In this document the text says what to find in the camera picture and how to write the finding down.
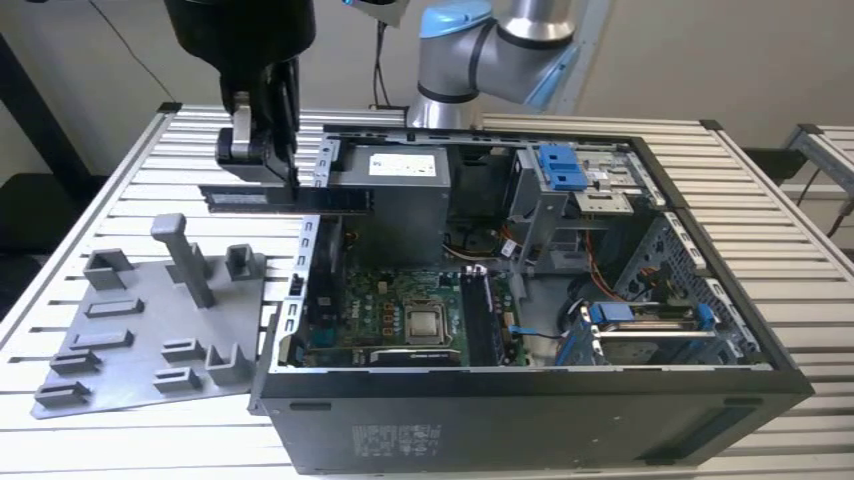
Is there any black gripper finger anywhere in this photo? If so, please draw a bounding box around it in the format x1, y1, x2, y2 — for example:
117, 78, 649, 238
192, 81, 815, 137
216, 63, 300, 201
269, 57, 301, 151

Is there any green RAM stick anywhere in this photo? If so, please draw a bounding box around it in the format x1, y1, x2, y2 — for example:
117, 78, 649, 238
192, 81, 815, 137
197, 183, 373, 217

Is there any black installed RAM stick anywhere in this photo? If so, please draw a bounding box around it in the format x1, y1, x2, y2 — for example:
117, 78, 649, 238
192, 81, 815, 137
463, 272, 501, 364

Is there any grey power supply unit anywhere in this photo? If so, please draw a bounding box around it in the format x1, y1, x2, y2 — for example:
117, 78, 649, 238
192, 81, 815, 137
329, 144, 455, 266

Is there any green motherboard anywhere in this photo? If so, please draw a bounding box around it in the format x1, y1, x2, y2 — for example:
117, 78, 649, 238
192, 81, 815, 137
289, 267, 535, 369

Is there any grey plastic parts rack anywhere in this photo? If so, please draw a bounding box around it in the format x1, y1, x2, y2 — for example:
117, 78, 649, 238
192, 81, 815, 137
29, 212, 269, 420

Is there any silver lidded CPU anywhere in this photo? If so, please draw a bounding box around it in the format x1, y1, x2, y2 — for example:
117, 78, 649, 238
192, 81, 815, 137
407, 309, 445, 337

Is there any blue drive bay latch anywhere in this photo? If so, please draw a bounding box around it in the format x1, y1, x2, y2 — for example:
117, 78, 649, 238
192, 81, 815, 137
545, 169, 589, 193
536, 143, 583, 170

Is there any black graphics card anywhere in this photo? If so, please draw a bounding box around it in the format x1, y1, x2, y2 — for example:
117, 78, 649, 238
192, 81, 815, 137
368, 348, 467, 369

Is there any hard disk in blue carrier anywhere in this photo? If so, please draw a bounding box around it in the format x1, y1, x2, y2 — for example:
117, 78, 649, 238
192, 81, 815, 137
577, 301, 723, 366

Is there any black open PC case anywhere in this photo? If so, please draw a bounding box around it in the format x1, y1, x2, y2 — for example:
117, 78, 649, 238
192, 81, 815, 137
245, 122, 816, 476

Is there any dark chair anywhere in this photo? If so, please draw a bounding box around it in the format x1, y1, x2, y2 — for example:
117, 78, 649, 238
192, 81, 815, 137
740, 147, 808, 182

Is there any grey metal side table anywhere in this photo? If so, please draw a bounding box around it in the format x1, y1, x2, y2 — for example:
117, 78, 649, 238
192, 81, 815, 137
779, 123, 854, 201

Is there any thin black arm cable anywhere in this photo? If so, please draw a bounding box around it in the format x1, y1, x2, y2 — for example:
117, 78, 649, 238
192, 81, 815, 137
369, 19, 395, 109

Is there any thin black wall cable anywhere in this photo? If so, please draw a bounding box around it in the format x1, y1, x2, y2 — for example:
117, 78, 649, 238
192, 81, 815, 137
98, 0, 176, 104

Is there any black slanted post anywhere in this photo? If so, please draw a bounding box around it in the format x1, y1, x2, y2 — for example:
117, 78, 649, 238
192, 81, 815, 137
0, 32, 92, 184

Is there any yellow white wire bundle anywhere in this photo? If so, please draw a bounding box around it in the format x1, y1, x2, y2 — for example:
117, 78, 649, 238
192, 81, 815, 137
441, 227, 519, 261

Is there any CPU socket metal frame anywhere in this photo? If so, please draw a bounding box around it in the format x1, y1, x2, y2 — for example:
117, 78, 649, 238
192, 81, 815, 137
397, 298, 456, 347

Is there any orange red wire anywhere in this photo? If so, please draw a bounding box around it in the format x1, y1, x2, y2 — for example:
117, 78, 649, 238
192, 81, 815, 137
577, 227, 619, 301

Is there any blue data wire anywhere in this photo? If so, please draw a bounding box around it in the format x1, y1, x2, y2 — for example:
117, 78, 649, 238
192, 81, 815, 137
507, 324, 579, 342

